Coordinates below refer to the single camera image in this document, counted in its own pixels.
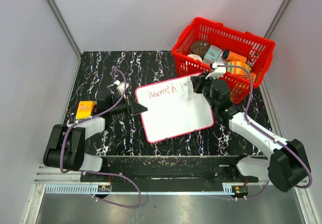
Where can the pink framed whiteboard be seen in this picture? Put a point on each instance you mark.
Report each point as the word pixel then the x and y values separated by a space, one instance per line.
pixel 173 109

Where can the teal white small box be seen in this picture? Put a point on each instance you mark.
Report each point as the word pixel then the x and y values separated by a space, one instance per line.
pixel 212 54

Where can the white slotted cable duct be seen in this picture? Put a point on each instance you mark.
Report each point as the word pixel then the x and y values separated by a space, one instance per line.
pixel 77 189

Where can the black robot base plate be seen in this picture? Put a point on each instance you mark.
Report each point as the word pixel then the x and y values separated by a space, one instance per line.
pixel 177 174

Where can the red plastic shopping basket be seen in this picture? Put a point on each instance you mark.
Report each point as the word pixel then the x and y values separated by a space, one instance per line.
pixel 258 51

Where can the orange bottle with blue cap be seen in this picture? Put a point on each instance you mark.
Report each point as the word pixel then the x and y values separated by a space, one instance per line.
pixel 231 56

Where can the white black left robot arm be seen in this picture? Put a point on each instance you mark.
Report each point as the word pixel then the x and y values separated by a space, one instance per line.
pixel 66 145

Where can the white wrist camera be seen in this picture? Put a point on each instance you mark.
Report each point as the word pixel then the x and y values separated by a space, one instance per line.
pixel 218 69
pixel 121 87

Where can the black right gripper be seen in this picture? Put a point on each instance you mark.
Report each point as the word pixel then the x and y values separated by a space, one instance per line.
pixel 198 82

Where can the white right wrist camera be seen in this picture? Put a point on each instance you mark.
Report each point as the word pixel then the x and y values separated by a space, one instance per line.
pixel 218 69

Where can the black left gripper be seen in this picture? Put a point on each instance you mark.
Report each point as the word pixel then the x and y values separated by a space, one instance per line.
pixel 136 108

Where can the yellow green sponge pack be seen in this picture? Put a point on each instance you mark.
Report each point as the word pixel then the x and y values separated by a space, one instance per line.
pixel 238 68

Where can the orange yellow snack box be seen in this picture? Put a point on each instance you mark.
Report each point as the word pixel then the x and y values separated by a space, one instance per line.
pixel 85 109

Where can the brown bread loaf package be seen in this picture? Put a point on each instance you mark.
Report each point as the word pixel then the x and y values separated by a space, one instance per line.
pixel 199 47

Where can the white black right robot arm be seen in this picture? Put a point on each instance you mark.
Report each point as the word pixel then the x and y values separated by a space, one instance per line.
pixel 286 164

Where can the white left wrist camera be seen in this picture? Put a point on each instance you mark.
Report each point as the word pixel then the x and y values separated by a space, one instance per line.
pixel 121 87

